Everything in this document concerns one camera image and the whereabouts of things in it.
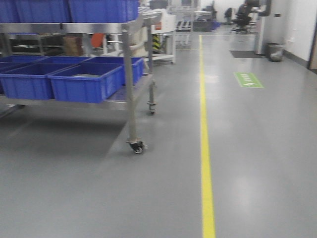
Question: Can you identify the black office chair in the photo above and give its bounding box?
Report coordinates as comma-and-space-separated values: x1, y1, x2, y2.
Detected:
231, 0, 260, 34

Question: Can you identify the blue tray front right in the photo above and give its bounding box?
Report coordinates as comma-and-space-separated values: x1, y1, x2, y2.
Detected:
48, 63, 124, 103

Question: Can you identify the grey waste bin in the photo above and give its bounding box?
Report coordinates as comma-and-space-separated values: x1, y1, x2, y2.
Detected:
267, 43, 285, 62

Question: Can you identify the blue tray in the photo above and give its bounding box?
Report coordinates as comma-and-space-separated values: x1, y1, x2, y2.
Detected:
48, 63, 124, 103
0, 63, 72, 100

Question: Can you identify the blue tray front left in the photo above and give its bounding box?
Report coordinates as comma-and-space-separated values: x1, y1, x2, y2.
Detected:
0, 63, 72, 100

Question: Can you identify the stainless steel rolling cart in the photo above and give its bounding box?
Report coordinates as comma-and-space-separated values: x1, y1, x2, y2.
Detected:
0, 12, 160, 154

